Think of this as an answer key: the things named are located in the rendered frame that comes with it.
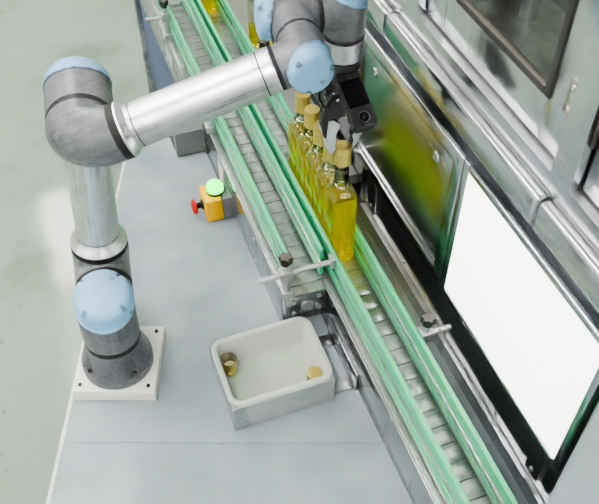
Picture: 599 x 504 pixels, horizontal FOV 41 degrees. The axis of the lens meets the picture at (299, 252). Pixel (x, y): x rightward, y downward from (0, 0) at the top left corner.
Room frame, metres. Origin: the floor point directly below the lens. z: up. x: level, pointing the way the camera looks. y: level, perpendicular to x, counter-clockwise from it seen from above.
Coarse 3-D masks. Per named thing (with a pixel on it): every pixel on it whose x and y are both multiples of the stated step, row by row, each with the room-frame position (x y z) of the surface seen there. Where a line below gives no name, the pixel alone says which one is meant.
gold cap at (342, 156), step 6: (336, 144) 1.22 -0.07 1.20; (342, 144) 1.22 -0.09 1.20; (348, 144) 1.22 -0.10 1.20; (336, 150) 1.21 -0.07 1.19; (342, 150) 1.20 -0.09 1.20; (348, 150) 1.21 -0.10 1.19; (336, 156) 1.21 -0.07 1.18; (342, 156) 1.20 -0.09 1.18; (348, 156) 1.21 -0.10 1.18; (336, 162) 1.21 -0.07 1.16; (342, 162) 1.20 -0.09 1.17; (348, 162) 1.21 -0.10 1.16
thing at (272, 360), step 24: (240, 336) 1.02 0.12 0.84; (264, 336) 1.03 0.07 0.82; (288, 336) 1.05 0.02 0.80; (312, 336) 1.02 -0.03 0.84; (216, 360) 0.95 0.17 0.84; (240, 360) 1.00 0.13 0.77; (264, 360) 1.00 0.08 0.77; (288, 360) 1.00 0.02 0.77; (312, 360) 1.00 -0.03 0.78; (240, 384) 0.94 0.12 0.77; (264, 384) 0.94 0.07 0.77; (288, 384) 0.94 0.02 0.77; (312, 384) 0.90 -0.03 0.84
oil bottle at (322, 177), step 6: (318, 168) 1.28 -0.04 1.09; (324, 168) 1.27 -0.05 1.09; (318, 174) 1.27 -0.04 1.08; (324, 174) 1.25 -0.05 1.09; (330, 174) 1.25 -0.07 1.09; (318, 180) 1.26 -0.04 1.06; (324, 180) 1.25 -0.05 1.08; (330, 180) 1.25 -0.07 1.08; (318, 186) 1.26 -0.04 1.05; (324, 186) 1.24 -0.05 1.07; (318, 192) 1.26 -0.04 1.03; (318, 198) 1.26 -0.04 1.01; (318, 204) 1.26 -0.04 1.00; (318, 210) 1.26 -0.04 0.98; (318, 216) 1.26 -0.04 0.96
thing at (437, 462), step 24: (264, 120) 1.59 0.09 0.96; (288, 168) 1.41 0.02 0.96; (312, 216) 1.25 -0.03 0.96; (336, 264) 1.12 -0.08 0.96; (336, 288) 1.11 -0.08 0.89; (360, 312) 0.99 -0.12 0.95; (384, 360) 0.88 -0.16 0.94; (408, 408) 0.78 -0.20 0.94; (432, 432) 0.72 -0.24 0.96; (432, 456) 0.69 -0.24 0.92; (456, 480) 0.62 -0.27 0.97
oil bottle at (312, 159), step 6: (312, 150) 1.33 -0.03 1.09; (306, 156) 1.33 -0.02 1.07; (312, 156) 1.31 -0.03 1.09; (318, 156) 1.31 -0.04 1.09; (306, 162) 1.33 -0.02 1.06; (312, 162) 1.30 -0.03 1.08; (318, 162) 1.30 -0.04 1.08; (306, 168) 1.33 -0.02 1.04; (312, 168) 1.30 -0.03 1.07; (306, 174) 1.33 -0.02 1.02; (312, 174) 1.30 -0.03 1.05; (306, 180) 1.33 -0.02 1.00; (312, 180) 1.30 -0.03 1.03; (306, 186) 1.33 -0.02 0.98; (312, 186) 1.30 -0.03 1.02; (306, 192) 1.33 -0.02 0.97; (312, 192) 1.30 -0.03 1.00; (312, 198) 1.30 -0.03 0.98; (312, 204) 1.30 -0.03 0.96
